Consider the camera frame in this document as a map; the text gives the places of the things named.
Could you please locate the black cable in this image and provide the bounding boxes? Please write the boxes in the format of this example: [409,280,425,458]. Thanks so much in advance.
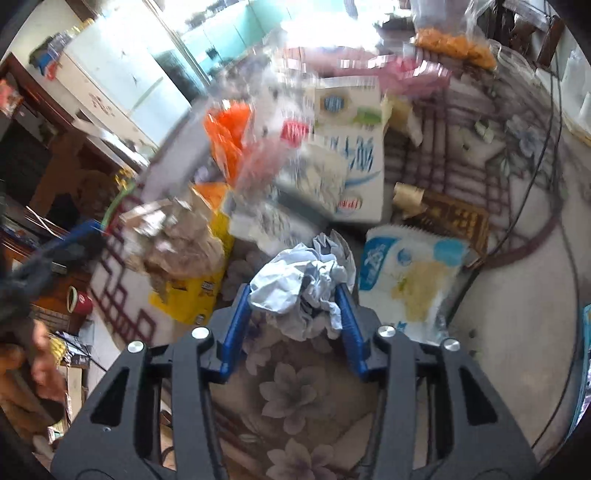
[443,27,583,451]

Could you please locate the orange plastic wrapper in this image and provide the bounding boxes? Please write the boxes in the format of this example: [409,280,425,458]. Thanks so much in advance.
[204,100,252,186]

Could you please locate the yellow snack bag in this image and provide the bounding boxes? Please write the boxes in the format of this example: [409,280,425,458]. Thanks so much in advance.
[149,182,235,325]

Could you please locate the white refrigerator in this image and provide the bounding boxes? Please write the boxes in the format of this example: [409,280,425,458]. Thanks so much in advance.
[56,8,190,149]

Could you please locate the white paper ball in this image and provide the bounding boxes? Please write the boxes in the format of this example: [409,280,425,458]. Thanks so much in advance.
[249,230,356,342]

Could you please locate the dark cigarette pack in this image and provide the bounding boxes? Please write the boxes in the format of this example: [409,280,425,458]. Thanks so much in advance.
[393,182,490,257]

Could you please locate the tablet in blue case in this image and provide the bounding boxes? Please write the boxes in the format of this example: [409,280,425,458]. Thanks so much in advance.
[566,304,590,438]

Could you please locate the person's left hand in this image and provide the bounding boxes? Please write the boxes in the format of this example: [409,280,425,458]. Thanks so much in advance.
[1,320,65,411]

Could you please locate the red mug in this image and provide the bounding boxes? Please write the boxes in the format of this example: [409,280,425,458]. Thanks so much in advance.
[66,285,93,316]

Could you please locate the white blue snack bag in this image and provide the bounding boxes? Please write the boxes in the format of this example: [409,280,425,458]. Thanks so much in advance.
[358,225,469,345]

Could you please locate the white blue milk carton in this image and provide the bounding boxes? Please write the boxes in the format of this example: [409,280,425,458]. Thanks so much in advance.
[276,76,385,224]

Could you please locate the clear bag orange snacks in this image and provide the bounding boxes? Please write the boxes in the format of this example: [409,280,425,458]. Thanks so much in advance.
[410,0,497,70]

